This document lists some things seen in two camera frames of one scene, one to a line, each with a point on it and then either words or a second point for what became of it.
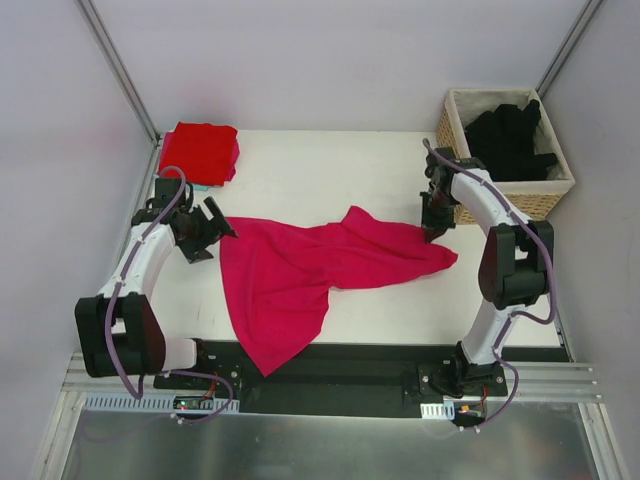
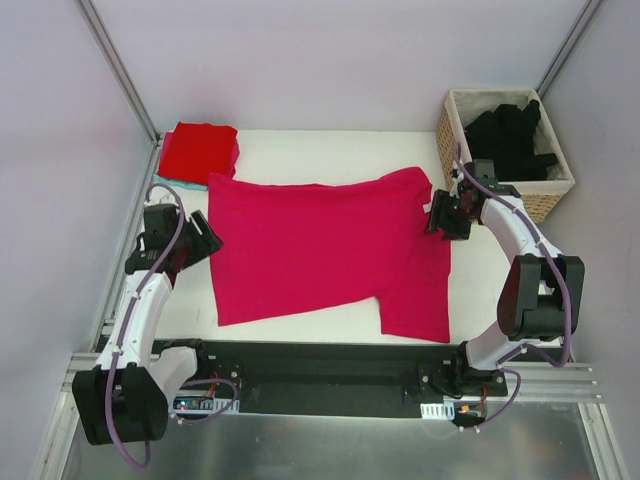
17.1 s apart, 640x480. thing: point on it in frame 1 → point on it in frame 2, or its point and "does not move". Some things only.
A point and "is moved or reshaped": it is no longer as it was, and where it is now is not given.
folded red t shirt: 204,152 does not move
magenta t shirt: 275,276 is moved or reshaped
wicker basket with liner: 533,198 does not move
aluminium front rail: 547,381 does not move
